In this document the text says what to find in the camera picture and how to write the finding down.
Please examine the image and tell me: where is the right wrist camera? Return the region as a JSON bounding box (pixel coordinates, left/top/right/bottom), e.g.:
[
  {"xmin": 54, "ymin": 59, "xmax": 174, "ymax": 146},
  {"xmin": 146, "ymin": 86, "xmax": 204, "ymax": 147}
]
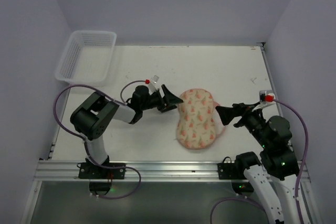
[{"xmin": 259, "ymin": 90, "xmax": 275, "ymax": 109}]

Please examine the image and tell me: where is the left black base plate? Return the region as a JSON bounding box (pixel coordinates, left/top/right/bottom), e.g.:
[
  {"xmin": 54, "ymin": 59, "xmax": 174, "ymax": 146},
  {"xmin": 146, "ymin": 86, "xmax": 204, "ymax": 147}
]
[{"xmin": 77, "ymin": 159, "xmax": 125, "ymax": 179}]

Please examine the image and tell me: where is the aluminium mounting rail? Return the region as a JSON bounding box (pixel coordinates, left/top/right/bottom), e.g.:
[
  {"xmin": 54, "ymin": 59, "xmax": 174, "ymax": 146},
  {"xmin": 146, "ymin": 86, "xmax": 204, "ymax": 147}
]
[{"xmin": 34, "ymin": 161, "xmax": 310, "ymax": 182}]

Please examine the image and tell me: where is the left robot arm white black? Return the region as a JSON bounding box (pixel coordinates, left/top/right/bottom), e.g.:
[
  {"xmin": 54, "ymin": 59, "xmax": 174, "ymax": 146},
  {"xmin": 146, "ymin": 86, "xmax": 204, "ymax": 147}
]
[{"xmin": 70, "ymin": 85, "xmax": 183, "ymax": 167}]

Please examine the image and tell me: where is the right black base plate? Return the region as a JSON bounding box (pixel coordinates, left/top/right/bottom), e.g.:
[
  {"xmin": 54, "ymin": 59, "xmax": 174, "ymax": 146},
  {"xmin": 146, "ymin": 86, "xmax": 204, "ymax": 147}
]
[{"xmin": 217, "ymin": 156, "xmax": 246, "ymax": 180}]

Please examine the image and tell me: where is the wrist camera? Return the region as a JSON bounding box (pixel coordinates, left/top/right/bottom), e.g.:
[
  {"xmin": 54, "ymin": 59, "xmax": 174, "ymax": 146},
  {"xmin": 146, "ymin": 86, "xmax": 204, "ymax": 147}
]
[
  {"xmin": 148, "ymin": 75, "xmax": 160, "ymax": 92},
  {"xmin": 259, "ymin": 90, "xmax": 275, "ymax": 109}
]

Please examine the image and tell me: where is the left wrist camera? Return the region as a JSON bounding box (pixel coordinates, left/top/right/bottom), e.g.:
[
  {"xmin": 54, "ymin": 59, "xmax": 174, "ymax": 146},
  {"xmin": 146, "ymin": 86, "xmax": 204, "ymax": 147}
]
[{"xmin": 148, "ymin": 75, "xmax": 160, "ymax": 92}]

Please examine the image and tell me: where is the white plastic mesh basket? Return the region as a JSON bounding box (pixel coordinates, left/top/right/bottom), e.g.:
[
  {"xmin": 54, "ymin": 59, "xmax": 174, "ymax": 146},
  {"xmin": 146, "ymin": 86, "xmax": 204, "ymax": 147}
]
[{"xmin": 55, "ymin": 30, "xmax": 117, "ymax": 87}]

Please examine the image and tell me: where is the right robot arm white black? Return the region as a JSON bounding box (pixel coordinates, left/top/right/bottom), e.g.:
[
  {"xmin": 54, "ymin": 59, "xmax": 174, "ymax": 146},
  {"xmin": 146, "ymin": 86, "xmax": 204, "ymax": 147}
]
[{"xmin": 216, "ymin": 101, "xmax": 310, "ymax": 223}]

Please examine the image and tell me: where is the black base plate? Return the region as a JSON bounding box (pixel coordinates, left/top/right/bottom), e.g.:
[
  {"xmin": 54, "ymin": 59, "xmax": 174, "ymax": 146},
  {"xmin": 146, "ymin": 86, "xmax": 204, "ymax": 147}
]
[
  {"xmin": 217, "ymin": 156, "xmax": 246, "ymax": 180},
  {"xmin": 77, "ymin": 159, "xmax": 125, "ymax": 179}
]

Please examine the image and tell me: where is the floral mesh laundry bag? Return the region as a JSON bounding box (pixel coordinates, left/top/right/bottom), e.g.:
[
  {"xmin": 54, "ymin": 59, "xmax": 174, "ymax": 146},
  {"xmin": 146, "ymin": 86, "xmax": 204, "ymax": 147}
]
[{"xmin": 176, "ymin": 89, "xmax": 226, "ymax": 150}]

